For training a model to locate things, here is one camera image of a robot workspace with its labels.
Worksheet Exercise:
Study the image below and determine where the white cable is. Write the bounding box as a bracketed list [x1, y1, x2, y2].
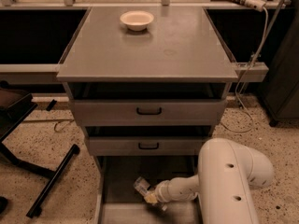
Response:
[220, 7, 270, 133]

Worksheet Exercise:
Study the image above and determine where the grey workbench rail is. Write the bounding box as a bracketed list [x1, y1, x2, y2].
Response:
[0, 64, 60, 85]

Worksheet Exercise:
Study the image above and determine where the grey top drawer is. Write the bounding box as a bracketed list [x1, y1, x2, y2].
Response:
[68, 82, 228, 127]

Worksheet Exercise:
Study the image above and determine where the blue labelled plastic bottle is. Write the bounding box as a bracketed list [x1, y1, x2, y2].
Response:
[133, 176, 168, 212]

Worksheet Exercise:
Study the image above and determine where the dark cabinet on right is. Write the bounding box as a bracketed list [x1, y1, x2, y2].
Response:
[258, 14, 299, 127]

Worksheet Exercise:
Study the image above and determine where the grey drawer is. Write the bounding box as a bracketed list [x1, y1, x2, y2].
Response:
[68, 82, 228, 127]
[85, 125, 213, 156]
[94, 156, 203, 224]

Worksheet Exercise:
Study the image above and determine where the black chair base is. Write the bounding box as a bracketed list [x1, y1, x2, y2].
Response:
[0, 81, 80, 219]

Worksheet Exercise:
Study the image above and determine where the white bowl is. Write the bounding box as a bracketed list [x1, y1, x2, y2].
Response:
[120, 10, 154, 32]

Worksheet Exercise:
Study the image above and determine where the grey middle drawer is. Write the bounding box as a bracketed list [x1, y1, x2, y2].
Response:
[85, 125, 213, 156]

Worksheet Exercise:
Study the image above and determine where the grey bottom drawer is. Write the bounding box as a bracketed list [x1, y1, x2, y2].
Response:
[94, 156, 203, 224]

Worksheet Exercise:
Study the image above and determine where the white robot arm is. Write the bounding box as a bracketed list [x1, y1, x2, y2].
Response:
[144, 138, 274, 224]

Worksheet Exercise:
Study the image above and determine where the grey drawer cabinet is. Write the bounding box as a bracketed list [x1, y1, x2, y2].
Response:
[56, 5, 239, 224]

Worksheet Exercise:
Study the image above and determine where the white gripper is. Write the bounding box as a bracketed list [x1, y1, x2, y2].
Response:
[144, 179, 180, 204]

